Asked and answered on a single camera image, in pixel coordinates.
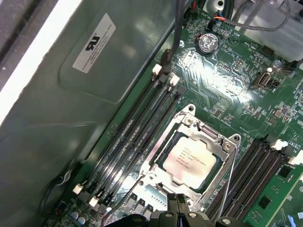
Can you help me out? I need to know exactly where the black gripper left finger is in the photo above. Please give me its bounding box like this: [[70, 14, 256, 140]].
[[111, 192, 178, 227]]

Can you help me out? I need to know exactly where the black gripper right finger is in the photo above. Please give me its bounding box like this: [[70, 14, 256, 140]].
[[177, 192, 239, 227]]

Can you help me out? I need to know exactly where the metal socket cover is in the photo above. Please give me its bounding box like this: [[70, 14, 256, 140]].
[[143, 112, 239, 206]]

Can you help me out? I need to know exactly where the metal locking lever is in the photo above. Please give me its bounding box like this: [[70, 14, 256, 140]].
[[217, 148, 236, 219], [107, 112, 187, 212]]

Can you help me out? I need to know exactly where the silver CPU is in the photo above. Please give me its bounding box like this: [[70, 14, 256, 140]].
[[153, 131, 224, 192]]

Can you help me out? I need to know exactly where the RAM slot with black clips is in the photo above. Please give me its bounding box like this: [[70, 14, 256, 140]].
[[80, 73, 169, 201], [208, 136, 273, 223], [233, 150, 293, 227], [96, 85, 187, 213]]

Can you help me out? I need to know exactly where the RAM slot with white clips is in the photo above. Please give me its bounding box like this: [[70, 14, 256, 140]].
[[73, 65, 162, 195], [89, 75, 181, 208], [283, 155, 303, 180], [219, 139, 288, 227]]

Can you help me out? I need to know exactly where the CPU socket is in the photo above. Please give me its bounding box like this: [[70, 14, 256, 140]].
[[139, 105, 242, 213]]

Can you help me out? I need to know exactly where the green motherboard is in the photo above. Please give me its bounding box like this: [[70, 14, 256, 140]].
[[42, 4, 303, 227]]

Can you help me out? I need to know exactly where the internal USB port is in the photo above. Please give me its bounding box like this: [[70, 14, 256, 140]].
[[251, 71, 271, 90]]

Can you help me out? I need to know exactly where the black PC case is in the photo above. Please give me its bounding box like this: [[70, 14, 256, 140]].
[[0, 0, 303, 227]]

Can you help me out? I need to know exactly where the round coin battery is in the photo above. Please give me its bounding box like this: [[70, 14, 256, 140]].
[[195, 32, 220, 57]]

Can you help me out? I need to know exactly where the white case label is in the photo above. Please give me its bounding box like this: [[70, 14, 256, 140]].
[[71, 12, 117, 71]]

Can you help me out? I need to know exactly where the black cable loop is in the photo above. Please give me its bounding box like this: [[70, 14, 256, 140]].
[[39, 163, 71, 213]]

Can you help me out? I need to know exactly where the thick black power cable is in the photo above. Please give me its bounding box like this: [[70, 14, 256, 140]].
[[160, 0, 189, 74]]

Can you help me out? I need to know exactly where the grey braided cable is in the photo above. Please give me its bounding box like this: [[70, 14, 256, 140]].
[[222, 0, 292, 32]]

